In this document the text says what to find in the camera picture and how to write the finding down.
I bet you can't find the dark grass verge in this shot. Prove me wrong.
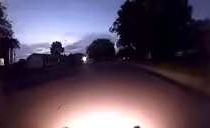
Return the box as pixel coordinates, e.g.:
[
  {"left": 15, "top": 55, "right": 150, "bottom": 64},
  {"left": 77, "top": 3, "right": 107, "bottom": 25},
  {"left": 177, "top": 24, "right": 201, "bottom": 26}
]
[{"left": 0, "top": 63, "right": 86, "bottom": 98}]

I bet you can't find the building with lit window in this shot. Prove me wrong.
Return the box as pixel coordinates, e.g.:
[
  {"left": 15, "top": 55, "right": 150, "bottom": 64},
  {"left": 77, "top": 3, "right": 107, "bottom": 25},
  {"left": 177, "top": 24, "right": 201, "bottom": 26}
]
[{"left": 0, "top": 37, "right": 21, "bottom": 68}]

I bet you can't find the round dark tree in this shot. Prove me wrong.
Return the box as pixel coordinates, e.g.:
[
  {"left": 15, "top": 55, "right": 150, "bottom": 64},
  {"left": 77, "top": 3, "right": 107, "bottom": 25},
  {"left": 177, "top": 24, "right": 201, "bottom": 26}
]
[{"left": 85, "top": 38, "right": 116, "bottom": 62}]

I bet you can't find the low building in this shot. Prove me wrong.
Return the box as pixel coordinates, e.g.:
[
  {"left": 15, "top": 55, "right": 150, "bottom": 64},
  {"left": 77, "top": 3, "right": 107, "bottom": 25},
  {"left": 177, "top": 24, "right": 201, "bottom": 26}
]
[{"left": 25, "top": 52, "right": 86, "bottom": 70}]

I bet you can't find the large dark tree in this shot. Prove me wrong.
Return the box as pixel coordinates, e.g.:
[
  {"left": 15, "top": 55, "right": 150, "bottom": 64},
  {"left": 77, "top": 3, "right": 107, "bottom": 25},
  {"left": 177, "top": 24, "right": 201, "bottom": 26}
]
[{"left": 109, "top": 0, "right": 210, "bottom": 61}]

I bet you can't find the dark asphalt road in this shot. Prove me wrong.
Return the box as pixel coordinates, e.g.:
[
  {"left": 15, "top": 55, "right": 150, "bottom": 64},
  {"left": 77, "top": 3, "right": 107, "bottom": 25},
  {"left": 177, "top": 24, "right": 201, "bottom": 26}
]
[{"left": 0, "top": 60, "right": 210, "bottom": 128}]

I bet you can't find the small dark tree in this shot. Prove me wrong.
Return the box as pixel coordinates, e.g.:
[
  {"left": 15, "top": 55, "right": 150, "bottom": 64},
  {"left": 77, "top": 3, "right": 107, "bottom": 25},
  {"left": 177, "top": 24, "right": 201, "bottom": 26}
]
[{"left": 49, "top": 40, "right": 65, "bottom": 56}]

